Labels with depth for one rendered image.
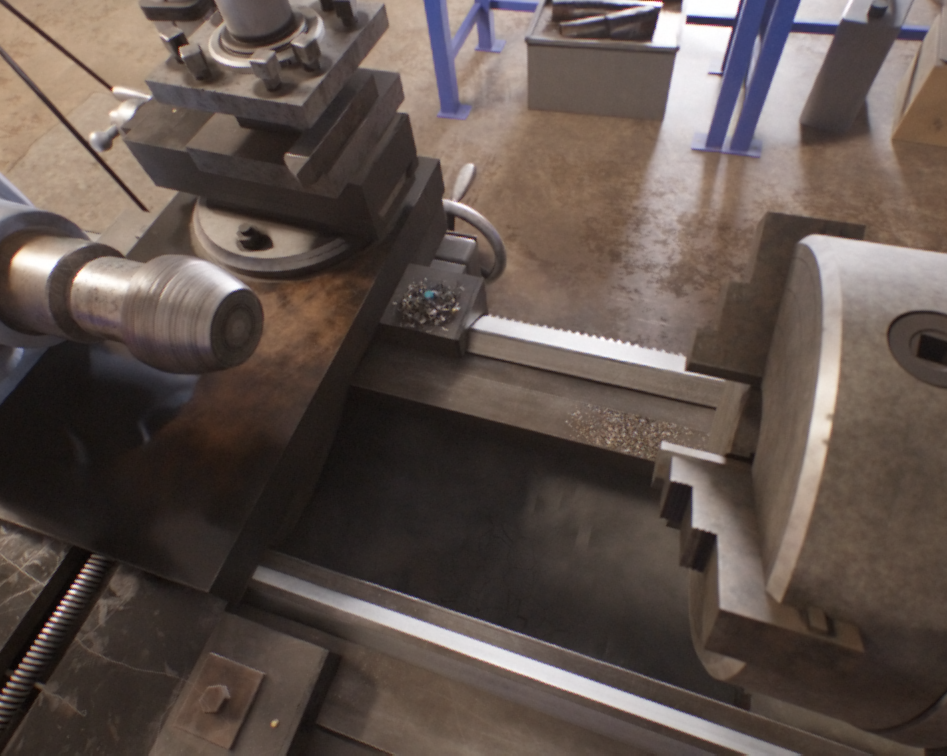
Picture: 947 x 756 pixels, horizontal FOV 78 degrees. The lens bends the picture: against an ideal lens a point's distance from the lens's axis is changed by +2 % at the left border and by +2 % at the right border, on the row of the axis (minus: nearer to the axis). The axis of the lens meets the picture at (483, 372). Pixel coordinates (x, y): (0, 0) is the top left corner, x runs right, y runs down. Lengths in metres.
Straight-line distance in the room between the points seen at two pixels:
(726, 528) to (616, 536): 0.43
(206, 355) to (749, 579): 0.36
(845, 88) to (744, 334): 2.14
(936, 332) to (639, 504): 0.49
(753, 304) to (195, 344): 0.36
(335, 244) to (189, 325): 0.29
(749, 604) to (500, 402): 0.45
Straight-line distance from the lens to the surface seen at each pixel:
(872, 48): 2.41
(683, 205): 2.14
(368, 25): 0.65
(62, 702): 0.68
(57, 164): 3.04
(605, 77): 2.40
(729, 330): 0.37
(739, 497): 0.32
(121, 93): 0.96
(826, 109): 2.52
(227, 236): 0.76
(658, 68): 2.37
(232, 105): 0.61
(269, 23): 0.62
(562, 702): 0.57
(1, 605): 0.75
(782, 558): 0.27
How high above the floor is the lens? 1.42
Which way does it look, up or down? 58 degrees down
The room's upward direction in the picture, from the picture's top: 9 degrees counter-clockwise
